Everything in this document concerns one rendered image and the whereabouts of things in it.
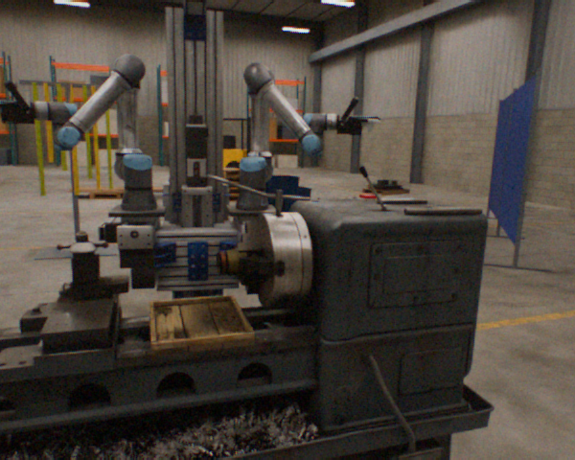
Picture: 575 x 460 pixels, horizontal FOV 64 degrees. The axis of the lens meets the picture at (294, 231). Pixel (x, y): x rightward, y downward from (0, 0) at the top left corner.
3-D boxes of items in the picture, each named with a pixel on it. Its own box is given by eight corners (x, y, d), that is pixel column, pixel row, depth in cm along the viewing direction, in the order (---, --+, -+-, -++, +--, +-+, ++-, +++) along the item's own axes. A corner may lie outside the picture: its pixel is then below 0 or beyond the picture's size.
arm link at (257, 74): (251, 52, 194) (326, 142, 197) (258, 57, 205) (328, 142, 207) (232, 72, 197) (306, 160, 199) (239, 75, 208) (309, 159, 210)
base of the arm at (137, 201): (124, 206, 207) (123, 184, 205) (158, 205, 211) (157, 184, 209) (118, 211, 193) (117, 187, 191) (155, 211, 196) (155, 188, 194)
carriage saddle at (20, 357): (123, 308, 166) (122, 291, 165) (116, 369, 123) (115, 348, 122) (29, 315, 157) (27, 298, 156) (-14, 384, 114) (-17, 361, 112)
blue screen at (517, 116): (466, 217, 963) (478, 100, 917) (508, 219, 939) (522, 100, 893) (479, 264, 578) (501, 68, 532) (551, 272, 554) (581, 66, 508)
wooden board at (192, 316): (233, 304, 173) (233, 294, 172) (255, 345, 139) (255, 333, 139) (149, 310, 164) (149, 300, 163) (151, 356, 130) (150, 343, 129)
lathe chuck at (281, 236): (272, 279, 176) (278, 200, 165) (297, 323, 148) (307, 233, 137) (249, 281, 173) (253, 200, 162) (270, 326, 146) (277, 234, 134)
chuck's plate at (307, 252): (281, 278, 177) (287, 200, 166) (308, 322, 150) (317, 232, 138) (272, 279, 176) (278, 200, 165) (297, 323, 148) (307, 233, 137)
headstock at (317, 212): (410, 284, 205) (418, 195, 198) (485, 324, 161) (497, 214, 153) (283, 293, 187) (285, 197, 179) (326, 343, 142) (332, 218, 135)
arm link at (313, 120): (304, 131, 219) (305, 113, 217) (327, 132, 218) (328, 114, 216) (302, 131, 211) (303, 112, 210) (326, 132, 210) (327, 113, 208)
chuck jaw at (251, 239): (267, 253, 158) (263, 222, 163) (270, 248, 154) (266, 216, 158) (236, 255, 155) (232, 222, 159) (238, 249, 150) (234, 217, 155)
